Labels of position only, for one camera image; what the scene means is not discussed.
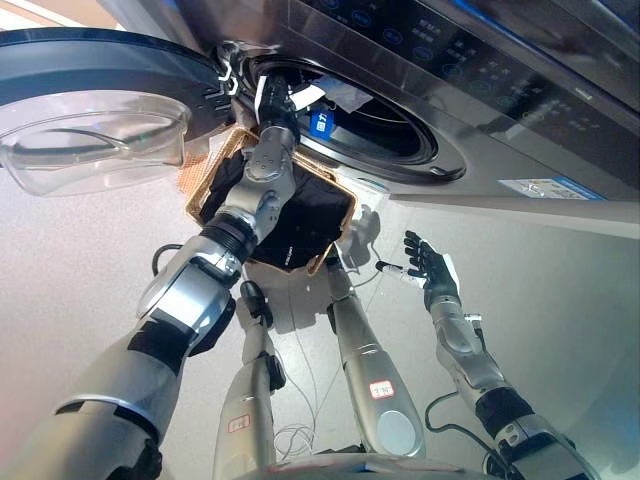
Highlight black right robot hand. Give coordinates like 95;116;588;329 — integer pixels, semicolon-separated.
374;229;460;307

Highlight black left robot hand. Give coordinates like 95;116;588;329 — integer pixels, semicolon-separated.
253;73;302;132

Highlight white cloth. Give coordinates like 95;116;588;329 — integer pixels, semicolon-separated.
291;73;375;115

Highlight woven wicker laundry basket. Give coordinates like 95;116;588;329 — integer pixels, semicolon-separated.
177;127;359;277

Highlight grey front-load washing machine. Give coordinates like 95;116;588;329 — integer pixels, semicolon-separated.
97;0;640;217

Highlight round glass washing machine door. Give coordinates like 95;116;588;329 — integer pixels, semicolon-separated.
0;28;240;197

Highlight blue tag white characters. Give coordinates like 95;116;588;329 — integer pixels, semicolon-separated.
309;109;332;136

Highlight silver right robot leg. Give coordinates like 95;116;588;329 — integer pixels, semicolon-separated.
324;258;429;460

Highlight silver robot leg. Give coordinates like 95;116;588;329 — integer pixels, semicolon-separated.
324;258;429;460
212;279;287;480

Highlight black garment with white print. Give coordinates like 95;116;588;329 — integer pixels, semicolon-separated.
201;152;352;272

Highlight energy label sticker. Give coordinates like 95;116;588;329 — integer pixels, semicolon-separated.
497;177;610;202

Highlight grey robot torso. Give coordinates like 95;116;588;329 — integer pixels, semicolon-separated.
259;451;482;480

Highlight silver left robot leg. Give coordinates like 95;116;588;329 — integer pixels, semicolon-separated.
212;279;287;480

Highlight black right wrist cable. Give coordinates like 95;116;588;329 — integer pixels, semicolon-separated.
423;389;502;462

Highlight thin white cable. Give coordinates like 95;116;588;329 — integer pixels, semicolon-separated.
272;309;352;455

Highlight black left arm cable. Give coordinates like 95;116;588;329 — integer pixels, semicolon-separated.
149;243;190;277

